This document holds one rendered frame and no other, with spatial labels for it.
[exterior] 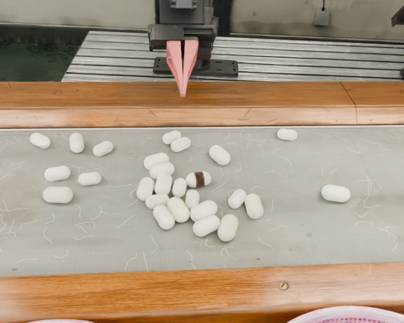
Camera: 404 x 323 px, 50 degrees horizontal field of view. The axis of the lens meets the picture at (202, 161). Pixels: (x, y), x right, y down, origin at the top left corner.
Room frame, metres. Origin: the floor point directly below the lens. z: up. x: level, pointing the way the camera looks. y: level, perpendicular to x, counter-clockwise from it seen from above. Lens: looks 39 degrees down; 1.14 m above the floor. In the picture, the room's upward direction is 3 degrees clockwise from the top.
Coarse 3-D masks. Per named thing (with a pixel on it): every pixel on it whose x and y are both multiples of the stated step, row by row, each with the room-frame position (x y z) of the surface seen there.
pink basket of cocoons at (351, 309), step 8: (312, 312) 0.24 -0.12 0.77; (320, 312) 0.24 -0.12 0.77; (328, 312) 0.24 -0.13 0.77; (336, 312) 0.24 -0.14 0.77; (344, 312) 0.24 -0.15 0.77; (352, 312) 0.24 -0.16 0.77; (360, 312) 0.24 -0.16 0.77; (368, 312) 0.24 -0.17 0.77; (376, 312) 0.24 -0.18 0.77; (384, 312) 0.24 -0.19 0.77; (392, 312) 0.24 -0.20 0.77; (296, 320) 0.23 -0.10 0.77; (304, 320) 0.23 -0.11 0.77; (312, 320) 0.23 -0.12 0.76; (320, 320) 0.24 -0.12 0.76; (328, 320) 0.24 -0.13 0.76; (336, 320) 0.24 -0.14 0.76; (344, 320) 0.24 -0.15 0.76; (352, 320) 0.24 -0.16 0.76; (360, 320) 0.24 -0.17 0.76; (368, 320) 0.24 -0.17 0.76; (376, 320) 0.24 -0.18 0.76; (384, 320) 0.24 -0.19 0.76; (392, 320) 0.24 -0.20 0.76; (400, 320) 0.24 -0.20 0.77
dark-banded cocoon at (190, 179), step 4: (204, 172) 0.45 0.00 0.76; (188, 176) 0.45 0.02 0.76; (192, 176) 0.44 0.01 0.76; (204, 176) 0.45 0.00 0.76; (208, 176) 0.45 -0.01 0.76; (188, 180) 0.44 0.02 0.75; (192, 180) 0.44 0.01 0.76; (208, 180) 0.44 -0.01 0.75; (188, 184) 0.44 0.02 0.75; (192, 184) 0.44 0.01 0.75
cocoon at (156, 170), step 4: (156, 164) 0.47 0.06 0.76; (160, 164) 0.46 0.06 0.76; (164, 164) 0.47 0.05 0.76; (168, 164) 0.47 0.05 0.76; (172, 164) 0.47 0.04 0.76; (152, 168) 0.46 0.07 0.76; (156, 168) 0.46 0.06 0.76; (160, 168) 0.46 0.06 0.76; (164, 168) 0.46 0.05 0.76; (168, 168) 0.46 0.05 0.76; (172, 168) 0.46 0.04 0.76; (152, 172) 0.45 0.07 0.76; (156, 172) 0.45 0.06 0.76; (160, 172) 0.45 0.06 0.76; (168, 172) 0.46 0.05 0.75; (172, 172) 0.46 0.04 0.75; (152, 176) 0.45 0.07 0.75; (156, 176) 0.45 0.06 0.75
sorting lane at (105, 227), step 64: (64, 128) 0.57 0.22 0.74; (128, 128) 0.58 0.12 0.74; (192, 128) 0.59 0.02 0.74; (256, 128) 0.60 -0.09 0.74; (320, 128) 0.61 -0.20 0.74; (384, 128) 0.62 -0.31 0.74; (0, 192) 0.41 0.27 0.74; (128, 192) 0.43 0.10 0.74; (256, 192) 0.44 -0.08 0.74; (320, 192) 0.45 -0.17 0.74; (384, 192) 0.45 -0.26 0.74; (0, 256) 0.31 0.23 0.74; (64, 256) 0.31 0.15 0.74; (128, 256) 0.32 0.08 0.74; (192, 256) 0.32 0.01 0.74; (256, 256) 0.33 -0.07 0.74; (320, 256) 0.33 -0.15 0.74; (384, 256) 0.34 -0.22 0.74
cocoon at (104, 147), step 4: (100, 144) 0.51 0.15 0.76; (104, 144) 0.51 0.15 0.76; (108, 144) 0.51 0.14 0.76; (96, 148) 0.50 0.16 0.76; (100, 148) 0.50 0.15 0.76; (104, 148) 0.50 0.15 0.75; (108, 148) 0.51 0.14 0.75; (112, 148) 0.51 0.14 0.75; (96, 152) 0.50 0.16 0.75; (100, 152) 0.50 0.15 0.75; (104, 152) 0.50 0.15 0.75; (108, 152) 0.51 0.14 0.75
